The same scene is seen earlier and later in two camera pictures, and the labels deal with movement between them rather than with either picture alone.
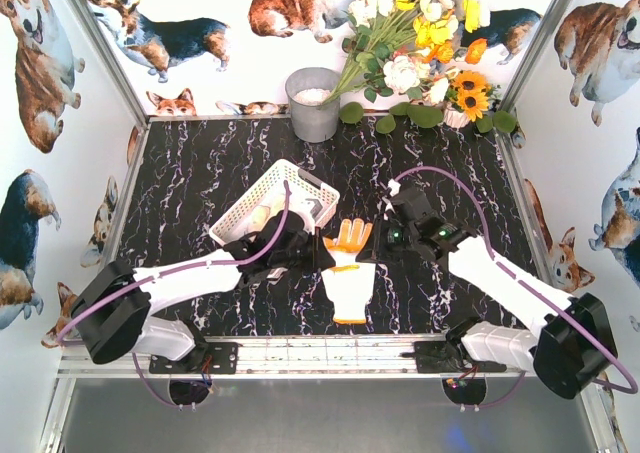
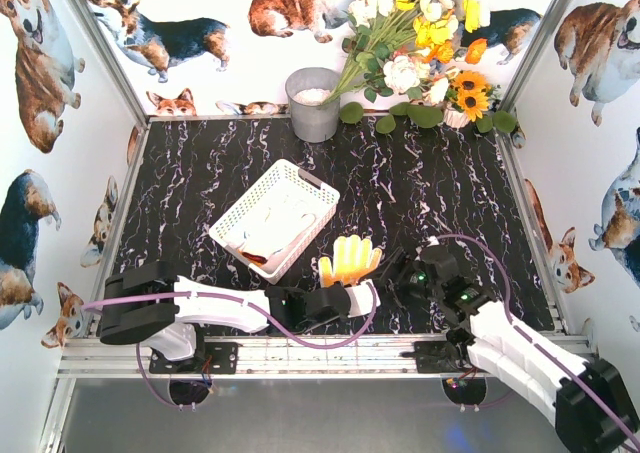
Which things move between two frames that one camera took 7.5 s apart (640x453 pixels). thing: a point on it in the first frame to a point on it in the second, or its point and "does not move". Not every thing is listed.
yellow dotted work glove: (350, 239) to (353, 260)
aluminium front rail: (333, 358) does not move
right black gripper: (379, 238) to (396, 266)
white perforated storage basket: (315, 201) does not move
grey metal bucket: (312, 121) does not move
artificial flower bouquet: (407, 32) does not move
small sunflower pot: (468, 96) does not move
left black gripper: (314, 245) to (320, 283)
